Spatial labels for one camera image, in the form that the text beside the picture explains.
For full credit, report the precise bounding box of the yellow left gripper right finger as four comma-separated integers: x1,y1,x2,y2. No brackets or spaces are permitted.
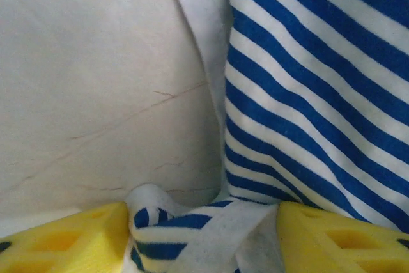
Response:
277,201,409,273

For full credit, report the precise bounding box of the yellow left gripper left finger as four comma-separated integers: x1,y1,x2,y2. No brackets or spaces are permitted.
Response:
0,201,129,273

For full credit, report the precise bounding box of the blue white striped tank top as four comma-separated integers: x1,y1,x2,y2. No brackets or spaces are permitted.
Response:
123,0,409,273

